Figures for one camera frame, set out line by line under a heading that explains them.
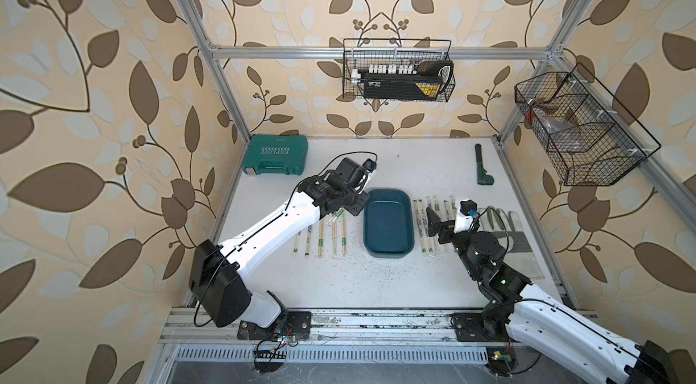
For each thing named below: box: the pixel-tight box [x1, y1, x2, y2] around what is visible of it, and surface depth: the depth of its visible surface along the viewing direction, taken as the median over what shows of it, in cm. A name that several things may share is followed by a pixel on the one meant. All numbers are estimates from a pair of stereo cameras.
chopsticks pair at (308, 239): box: [304, 224, 313, 258], surface depth 92 cm
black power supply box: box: [363, 73, 444, 101], surface depth 86 cm
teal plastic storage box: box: [363, 188, 416, 260], surface depth 96 cm
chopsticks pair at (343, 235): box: [341, 216, 347, 257], surface depth 94 cm
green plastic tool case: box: [241, 134, 310, 177], surface depth 112 cm
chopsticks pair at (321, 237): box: [318, 219, 326, 257], surface depth 93 cm
